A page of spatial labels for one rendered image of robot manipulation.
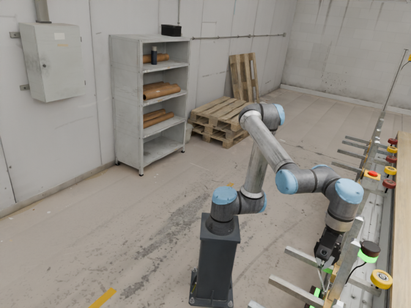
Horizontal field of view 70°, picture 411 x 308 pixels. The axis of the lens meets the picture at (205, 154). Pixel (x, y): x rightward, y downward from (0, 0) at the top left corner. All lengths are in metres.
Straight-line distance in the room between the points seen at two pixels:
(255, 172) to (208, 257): 0.66
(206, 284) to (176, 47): 2.84
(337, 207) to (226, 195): 0.85
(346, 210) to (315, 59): 7.88
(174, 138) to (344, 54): 5.71
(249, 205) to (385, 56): 7.19
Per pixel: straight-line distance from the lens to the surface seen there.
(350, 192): 1.07
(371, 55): 8.65
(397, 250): 1.77
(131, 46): 3.20
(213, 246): 1.95
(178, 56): 3.94
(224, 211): 1.82
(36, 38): 2.72
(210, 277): 2.15
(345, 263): 1.27
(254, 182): 1.77
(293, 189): 1.09
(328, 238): 1.17
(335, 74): 8.78
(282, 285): 1.38
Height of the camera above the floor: 1.87
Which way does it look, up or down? 26 degrees down
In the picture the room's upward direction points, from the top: 6 degrees clockwise
